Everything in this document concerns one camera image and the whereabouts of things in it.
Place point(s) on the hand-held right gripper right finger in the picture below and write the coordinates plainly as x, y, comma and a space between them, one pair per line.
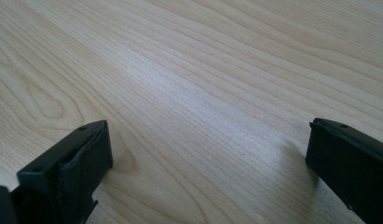
351, 168

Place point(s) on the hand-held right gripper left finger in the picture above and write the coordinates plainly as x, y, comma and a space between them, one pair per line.
71, 169

